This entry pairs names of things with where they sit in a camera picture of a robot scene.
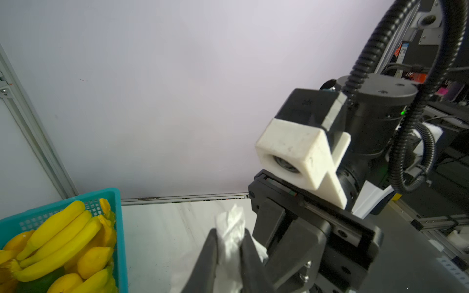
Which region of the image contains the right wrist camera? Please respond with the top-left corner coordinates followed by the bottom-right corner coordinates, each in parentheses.
top-left (255, 89), bottom-right (351, 209)

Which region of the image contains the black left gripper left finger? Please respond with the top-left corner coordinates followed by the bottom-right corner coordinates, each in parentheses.
top-left (182, 228), bottom-right (218, 293)

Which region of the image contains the yellow-green toy mango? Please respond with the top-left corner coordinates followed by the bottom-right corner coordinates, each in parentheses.
top-left (47, 266), bottom-right (118, 293)

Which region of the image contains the toy banana bunch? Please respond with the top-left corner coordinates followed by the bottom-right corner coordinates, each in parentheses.
top-left (1, 200), bottom-right (101, 283)

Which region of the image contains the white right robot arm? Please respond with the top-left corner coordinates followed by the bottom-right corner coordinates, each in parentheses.
top-left (243, 74), bottom-right (420, 293)

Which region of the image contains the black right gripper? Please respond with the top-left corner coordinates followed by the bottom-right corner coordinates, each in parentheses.
top-left (248, 170), bottom-right (384, 293)

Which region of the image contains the white plastic grocery bag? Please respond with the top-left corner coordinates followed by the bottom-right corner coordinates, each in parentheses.
top-left (170, 205), bottom-right (269, 293)

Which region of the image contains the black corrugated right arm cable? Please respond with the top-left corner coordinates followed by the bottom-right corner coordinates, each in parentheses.
top-left (342, 0), bottom-right (469, 195)

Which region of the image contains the teal plastic fruit basket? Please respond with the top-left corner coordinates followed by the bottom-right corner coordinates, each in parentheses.
top-left (1, 189), bottom-right (128, 293)

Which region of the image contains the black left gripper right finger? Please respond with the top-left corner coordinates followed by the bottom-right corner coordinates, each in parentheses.
top-left (240, 229), bottom-right (275, 293)

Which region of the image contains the green toy avocado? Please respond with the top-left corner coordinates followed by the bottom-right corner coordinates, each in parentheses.
top-left (15, 267), bottom-right (65, 293)

